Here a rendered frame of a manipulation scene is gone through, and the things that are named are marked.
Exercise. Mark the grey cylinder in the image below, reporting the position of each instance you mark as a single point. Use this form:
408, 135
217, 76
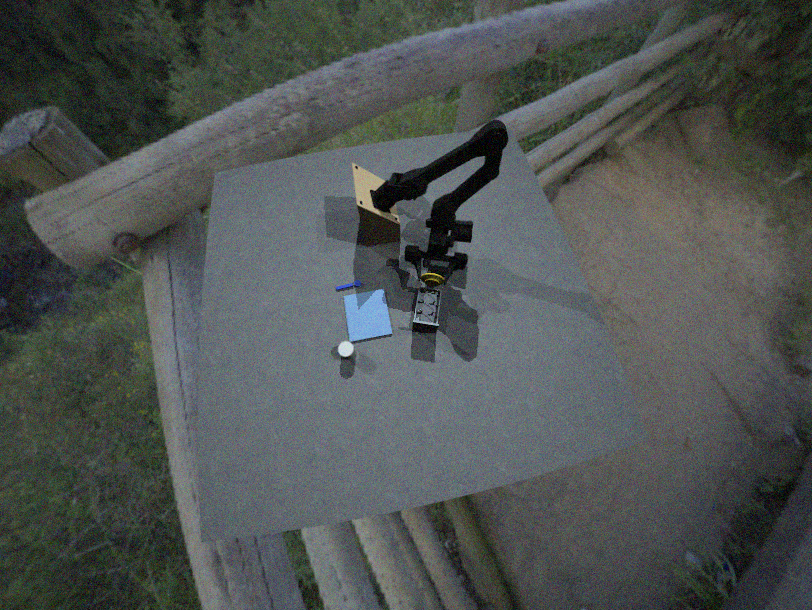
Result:
347, 350

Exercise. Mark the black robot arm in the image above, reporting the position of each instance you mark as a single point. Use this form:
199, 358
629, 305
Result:
489, 141

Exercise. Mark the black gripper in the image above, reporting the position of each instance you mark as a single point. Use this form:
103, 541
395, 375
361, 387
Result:
414, 255

